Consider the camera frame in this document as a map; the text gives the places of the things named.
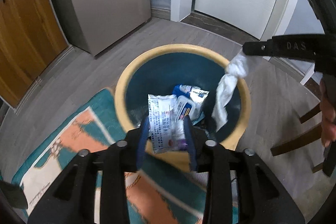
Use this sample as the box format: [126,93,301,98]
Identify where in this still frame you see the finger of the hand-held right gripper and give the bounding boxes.
[243,40,273,57]

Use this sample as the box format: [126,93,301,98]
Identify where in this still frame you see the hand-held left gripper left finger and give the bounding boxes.
[28,116,150,224]

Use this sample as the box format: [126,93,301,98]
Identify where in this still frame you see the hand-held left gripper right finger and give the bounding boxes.
[182,116,302,224]

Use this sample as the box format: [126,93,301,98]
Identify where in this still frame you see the white printed packet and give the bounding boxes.
[147,93,189,154]

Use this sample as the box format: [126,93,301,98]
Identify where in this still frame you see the blue wet wipes packet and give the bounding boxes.
[172,84,210,119]

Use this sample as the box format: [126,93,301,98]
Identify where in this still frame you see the white tissue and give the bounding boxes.
[211,53,249,132]

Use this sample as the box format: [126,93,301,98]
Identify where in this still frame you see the blue and yellow trash bin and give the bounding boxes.
[115,43,252,156]

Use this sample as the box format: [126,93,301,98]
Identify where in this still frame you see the person's right hand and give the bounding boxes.
[319,77,336,147]

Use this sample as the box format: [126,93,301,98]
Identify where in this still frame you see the wooden chair legs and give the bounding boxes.
[270,102,336,173]

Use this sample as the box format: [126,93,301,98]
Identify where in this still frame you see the black cup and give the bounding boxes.
[0,181,28,210]

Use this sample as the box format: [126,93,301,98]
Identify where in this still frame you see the wooden cabinet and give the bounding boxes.
[0,0,69,109]

